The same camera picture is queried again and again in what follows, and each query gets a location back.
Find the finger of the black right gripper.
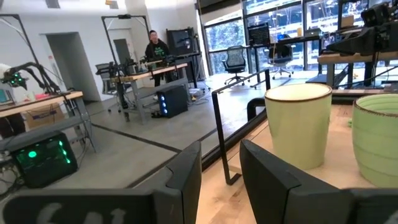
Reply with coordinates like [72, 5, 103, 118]
[326, 30, 363, 55]

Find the black computer with blue lights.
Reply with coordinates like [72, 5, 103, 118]
[156, 85, 189, 119]

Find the large black display screen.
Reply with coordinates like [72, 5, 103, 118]
[166, 27, 197, 57]

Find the black mesh office chair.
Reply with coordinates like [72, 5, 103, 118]
[267, 43, 295, 80]
[221, 45, 250, 86]

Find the brown cardboard box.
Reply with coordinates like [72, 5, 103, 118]
[24, 104, 66, 130]

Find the black computer with green lights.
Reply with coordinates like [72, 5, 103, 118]
[11, 131, 78, 189]

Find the black perforated panel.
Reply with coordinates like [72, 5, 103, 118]
[247, 22, 271, 47]

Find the person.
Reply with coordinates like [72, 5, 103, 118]
[144, 29, 171, 88]

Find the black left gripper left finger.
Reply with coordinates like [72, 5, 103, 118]
[0, 141, 203, 224]

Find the tall black camera frame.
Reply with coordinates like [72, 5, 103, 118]
[101, 14, 150, 72]

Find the tall pale yellow mug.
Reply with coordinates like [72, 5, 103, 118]
[264, 83, 333, 171]

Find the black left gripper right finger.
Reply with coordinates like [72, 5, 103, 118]
[239, 139, 398, 224]

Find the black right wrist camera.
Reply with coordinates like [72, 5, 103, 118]
[360, 2, 392, 28]

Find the grey office chair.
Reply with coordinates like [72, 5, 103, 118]
[95, 61, 123, 113]

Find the green ribbed mug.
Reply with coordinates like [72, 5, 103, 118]
[351, 93, 398, 189]

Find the black metal table frame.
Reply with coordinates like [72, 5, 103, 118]
[201, 107, 269, 171]

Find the wooden workbench with grey legs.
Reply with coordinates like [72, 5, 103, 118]
[0, 90, 96, 153]
[317, 51, 398, 94]
[110, 52, 200, 125]

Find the black desk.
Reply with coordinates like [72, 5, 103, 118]
[248, 33, 323, 75]

